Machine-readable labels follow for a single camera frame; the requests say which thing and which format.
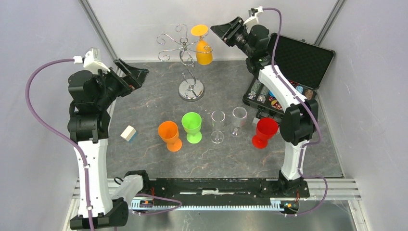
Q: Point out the chrome wine glass rack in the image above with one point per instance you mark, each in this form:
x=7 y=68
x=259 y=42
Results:
x=190 y=89

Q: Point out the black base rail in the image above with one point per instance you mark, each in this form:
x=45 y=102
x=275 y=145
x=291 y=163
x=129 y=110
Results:
x=238 y=194

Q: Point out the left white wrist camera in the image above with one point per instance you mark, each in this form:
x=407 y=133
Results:
x=92 y=61

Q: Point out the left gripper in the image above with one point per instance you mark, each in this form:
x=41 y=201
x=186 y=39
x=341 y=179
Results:
x=134 y=77

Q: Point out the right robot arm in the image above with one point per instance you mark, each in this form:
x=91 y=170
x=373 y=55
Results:
x=300 y=114

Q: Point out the yellow wine glass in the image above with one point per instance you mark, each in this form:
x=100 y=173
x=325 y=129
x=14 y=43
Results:
x=203 y=50

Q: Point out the white and blue block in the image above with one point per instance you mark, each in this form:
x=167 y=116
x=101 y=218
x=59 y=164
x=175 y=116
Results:
x=129 y=133

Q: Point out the clear wine glass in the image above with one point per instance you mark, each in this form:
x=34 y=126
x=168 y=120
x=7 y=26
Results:
x=239 y=116
x=218 y=120

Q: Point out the orange wine glass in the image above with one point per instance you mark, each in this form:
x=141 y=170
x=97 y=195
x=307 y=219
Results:
x=169 y=133

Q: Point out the grey small block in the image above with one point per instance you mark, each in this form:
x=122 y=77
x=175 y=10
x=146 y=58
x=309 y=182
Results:
x=255 y=121

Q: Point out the green wine glass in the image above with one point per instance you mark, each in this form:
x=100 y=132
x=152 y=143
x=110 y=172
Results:
x=192 y=123

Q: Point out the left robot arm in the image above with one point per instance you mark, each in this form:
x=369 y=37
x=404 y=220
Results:
x=93 y=92

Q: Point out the black poker chip case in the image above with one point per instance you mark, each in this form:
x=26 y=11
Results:
x=303 y=64

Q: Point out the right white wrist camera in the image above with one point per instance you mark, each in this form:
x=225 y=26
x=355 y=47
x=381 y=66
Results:
x=253 y=18

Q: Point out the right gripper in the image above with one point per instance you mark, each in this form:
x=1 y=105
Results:
x=223 y=30

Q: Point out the red wine glass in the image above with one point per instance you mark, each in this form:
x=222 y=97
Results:
x=266 y=128

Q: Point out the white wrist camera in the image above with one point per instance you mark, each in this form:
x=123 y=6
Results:
x=92 y=61
x=253 y=18

